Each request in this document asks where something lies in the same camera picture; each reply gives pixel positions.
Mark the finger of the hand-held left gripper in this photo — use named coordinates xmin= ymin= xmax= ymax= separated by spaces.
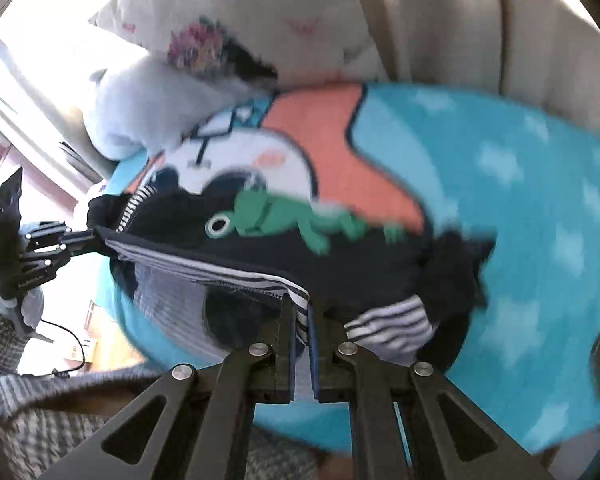
xmin=24 ymin=222 xmax=104 ymax=249
xmin=19 ymin=242 xmax=106 ymax=284

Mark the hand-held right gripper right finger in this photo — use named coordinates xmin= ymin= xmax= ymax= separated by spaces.
xmin=310 ymin=304 xmax=556 ymax=480

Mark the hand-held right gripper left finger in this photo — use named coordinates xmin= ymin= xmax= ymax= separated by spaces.
xmin=47 ymin=302 xmax=297 ymax=480

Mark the black frog-print child shirt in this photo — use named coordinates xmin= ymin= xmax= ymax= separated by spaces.
xmin=87 ymin=172 xmax=498 ymax=376

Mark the person's left forearm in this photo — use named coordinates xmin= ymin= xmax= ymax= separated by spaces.
xmin=0 ymin=304 xmax=32 ymax=386

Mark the person's left hand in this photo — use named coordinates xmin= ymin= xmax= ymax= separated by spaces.
xmin=0 ymin=290 xmax=47 ymax=335

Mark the plain white pillow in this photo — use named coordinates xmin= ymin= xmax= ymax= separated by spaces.
xmin=86 ymin=54 xmax=267 ymax=162

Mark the person's checked clothing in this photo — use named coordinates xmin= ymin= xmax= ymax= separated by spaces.
xmin=0 ymin=364 xmax=331 ymax=480

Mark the blue printed blanket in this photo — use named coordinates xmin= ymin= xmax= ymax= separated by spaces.
xmin=97 ymin=82 xmax=600 ymax=456

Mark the white floral pillow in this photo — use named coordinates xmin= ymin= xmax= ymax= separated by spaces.
xmin=89 ymin=0 xmax=387 ymax=87

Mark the beige padded headboard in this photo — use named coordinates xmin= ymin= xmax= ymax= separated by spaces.
xmin=344 ymin=0 xmax=600 ymax=107

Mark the black cable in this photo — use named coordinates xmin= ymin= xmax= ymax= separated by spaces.
xmin=30 ymin=319 xmax=89 ymax=379

